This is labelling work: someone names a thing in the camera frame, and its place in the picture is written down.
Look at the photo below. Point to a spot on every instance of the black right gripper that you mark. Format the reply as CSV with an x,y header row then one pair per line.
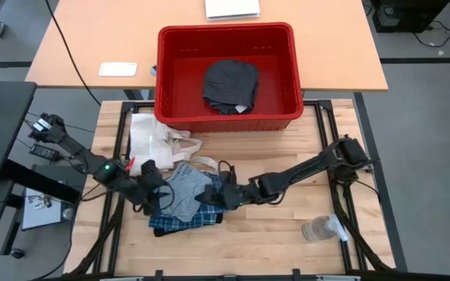
x,y
233,195

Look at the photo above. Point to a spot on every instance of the black power adapter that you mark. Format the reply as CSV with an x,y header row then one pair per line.
x,y
44,152

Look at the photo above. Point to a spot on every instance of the black desk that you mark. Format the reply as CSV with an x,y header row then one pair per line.
x,y
2,132

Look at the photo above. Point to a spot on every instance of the red tag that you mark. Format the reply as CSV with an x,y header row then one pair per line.
x,y
130,164

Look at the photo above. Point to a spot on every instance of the clear spray bottle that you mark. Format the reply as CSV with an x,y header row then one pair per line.
x,y
318,228

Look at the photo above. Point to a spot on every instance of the white floor scrap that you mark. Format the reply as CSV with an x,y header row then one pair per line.
x,y
440,52

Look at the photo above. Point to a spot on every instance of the dark grey garment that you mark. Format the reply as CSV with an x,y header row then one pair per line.
x,y
229,84

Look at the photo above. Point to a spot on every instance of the red plastic bin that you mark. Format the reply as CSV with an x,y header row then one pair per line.
x,y
178,47

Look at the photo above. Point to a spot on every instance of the beige wooden table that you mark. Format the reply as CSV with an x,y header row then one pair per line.
x,y
92,39

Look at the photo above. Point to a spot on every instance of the light grey shorts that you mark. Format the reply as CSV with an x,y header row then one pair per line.
x,y
186,191

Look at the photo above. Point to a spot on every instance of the bunch of keys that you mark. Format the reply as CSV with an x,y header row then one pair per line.
x,y
41,201

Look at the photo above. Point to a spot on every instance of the white canvas tote bag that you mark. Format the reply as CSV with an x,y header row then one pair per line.
x,y
147,140

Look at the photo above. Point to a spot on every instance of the black computer tower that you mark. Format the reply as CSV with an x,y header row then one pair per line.
x,y
408,15

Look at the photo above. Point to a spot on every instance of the black computer mouse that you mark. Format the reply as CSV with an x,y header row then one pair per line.
x,y
17,253

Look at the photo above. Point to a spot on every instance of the white paper sheet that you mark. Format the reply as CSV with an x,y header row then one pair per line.
x,y
232,8
41,218

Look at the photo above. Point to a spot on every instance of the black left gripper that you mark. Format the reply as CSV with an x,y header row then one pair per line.
x,y
151,173

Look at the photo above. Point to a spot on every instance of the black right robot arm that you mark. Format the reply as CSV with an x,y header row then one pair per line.
x,y
307,168

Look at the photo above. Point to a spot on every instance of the black aluminium base frame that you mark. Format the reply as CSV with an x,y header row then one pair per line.
x,y
225,278

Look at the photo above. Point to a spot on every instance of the black garment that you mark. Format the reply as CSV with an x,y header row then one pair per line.
x,y
162,233

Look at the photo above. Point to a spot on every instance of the white rectangular pad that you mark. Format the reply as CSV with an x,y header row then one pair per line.
x,y
117,69

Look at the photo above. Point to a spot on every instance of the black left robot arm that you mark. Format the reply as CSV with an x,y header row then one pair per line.
x,y
80,154

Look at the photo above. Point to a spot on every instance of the blue plaid cloth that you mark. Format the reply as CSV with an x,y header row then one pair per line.
x,y
182,223

